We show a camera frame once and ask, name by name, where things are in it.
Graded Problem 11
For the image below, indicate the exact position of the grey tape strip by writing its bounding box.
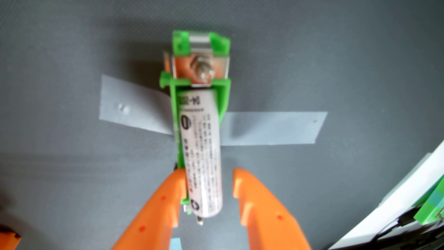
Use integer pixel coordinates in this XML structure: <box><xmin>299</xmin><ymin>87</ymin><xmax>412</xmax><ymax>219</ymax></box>
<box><xmin>99</xmin><ymin>75</ymin><xmax>174</xmax><ymax>135</ymax></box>
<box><xmin>219</xmin><ymin>111</ymin><xmax>328</xmax><ymax>146</ymax></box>

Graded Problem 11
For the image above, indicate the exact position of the orange plastic part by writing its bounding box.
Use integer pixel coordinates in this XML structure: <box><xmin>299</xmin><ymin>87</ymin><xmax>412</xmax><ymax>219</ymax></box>
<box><xmin>0</xmin><ymin>226</ymin><xmax>21</xmax><ymax>250</ymax></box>

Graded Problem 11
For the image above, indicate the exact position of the dark grey mat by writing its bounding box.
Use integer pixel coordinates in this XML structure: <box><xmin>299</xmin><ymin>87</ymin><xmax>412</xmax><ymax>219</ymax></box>
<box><xmin>0</xmin><ymin>0</ymin><xmax>444</xmax><ymax>250</ymax></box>

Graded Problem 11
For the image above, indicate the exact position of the black cable with plug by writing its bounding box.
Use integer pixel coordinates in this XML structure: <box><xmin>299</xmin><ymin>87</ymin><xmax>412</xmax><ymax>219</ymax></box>
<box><xmin>373</xmin><ymin>206</ymin><xmax>422</xmax><ymax>242</ymax></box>

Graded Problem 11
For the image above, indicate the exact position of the green holder with teal tape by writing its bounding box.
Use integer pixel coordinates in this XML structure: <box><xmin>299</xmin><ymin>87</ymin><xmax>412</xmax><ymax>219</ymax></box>
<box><xmin>413</xmin><ymin>175</ymin><xmax>444</xmax><ymax>225</ymax></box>

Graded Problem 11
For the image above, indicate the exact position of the black device with mesh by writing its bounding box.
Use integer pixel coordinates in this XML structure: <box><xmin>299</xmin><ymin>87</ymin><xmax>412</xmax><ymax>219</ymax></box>
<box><xmin>326</xmin><ymin>222</ymin><xmax>444</xmax><ymax>250</ymax></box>

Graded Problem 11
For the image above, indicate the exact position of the white cylindrical battery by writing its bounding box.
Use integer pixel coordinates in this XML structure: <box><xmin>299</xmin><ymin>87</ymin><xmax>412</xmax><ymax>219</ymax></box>
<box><xmin>177</xmin><ymin>88</ymin><xmax>223</xmax><ymax>219</ymax></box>

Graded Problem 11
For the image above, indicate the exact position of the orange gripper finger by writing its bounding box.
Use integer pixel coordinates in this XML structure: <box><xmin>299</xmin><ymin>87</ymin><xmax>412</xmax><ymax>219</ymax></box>
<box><xmin>232</xmin><ymin>168</ymin><xmax>311</xmax><ymax>250</ymax></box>
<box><xmin>111</xmin><ymin>169</ymin><xmax>188</xmax><ymax>250</ymax></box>

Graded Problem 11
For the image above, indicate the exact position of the green battery holder with bolt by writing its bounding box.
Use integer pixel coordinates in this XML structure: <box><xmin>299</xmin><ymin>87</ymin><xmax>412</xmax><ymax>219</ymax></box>
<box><xmin>160</xmin><ymin>30</ymin><xmax>231</xmax><ymax>226</ymax></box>

